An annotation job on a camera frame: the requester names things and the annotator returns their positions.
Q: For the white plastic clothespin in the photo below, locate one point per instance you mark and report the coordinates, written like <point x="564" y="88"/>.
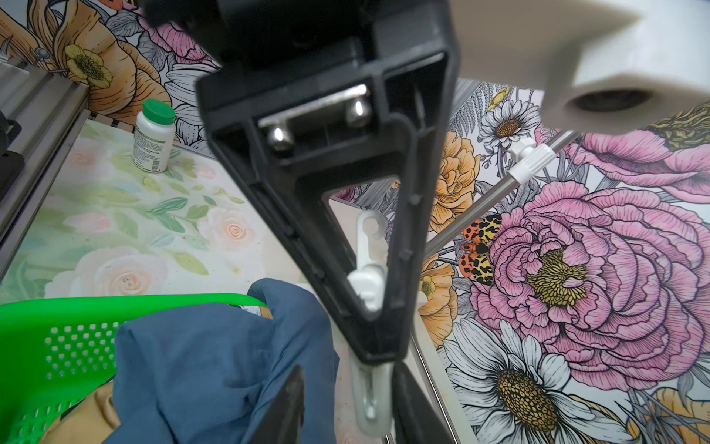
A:
<point x="371" y="385"/>

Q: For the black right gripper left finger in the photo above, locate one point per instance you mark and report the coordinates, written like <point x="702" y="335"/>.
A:
<point x="283" y="422"/>

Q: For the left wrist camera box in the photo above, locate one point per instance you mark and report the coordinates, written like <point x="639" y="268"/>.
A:
<point x="603" y="66"/>

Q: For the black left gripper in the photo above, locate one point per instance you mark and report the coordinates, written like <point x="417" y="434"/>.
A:
<point x="312" y="97"/>

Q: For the green perforated plastic basket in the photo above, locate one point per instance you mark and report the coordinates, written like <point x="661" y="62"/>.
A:
<point x="54" y="352"/>

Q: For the green capped bottle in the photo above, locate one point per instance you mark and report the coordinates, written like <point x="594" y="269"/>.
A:
<point x="154" y="136"/>

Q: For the metal clothes rack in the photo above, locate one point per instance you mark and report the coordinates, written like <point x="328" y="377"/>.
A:
<point x="508" y="184"/>

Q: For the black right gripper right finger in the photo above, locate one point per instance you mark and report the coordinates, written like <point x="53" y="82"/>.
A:
<point x="415" y="419"/>

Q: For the tan tank top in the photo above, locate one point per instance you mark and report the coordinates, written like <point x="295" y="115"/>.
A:
<point x="93" y="420"/>

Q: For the light blue t-shirt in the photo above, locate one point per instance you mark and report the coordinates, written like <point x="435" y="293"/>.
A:
<point x="209" y="373"/>

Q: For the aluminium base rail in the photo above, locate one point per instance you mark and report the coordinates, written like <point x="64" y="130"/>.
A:
<point x="41" y="115"/>

